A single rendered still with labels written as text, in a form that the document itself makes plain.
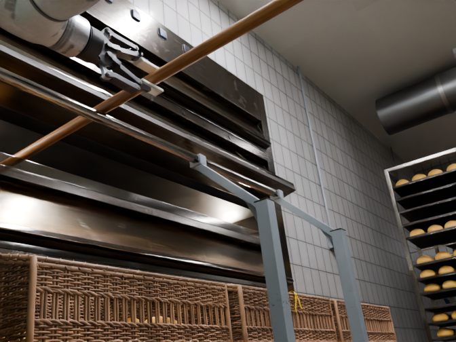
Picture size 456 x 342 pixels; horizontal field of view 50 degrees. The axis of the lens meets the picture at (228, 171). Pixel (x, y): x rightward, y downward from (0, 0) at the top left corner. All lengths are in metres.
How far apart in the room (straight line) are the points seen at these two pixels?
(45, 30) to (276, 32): 2.51
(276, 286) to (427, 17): 2.72
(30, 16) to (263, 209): 0.74
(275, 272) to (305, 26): 2.35
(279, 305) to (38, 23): 0.84
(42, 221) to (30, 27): 0.69
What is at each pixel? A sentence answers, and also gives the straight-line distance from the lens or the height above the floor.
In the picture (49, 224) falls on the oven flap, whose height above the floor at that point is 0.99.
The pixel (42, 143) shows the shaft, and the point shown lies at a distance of 1.50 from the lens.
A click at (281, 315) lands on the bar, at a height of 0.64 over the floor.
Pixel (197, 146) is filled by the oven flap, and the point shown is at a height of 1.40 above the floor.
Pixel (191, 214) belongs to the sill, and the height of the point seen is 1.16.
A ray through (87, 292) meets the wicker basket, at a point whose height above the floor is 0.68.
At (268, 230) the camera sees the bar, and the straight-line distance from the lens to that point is 1.31.
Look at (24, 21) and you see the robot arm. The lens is 1.01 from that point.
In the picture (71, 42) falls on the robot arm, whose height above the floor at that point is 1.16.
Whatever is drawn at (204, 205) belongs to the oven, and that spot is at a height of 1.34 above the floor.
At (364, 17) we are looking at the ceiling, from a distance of 3.48.
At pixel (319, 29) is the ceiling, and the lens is 3.46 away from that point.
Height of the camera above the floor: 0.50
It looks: 24 degrees up
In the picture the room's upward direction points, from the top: 7 degrees counter-clockwise
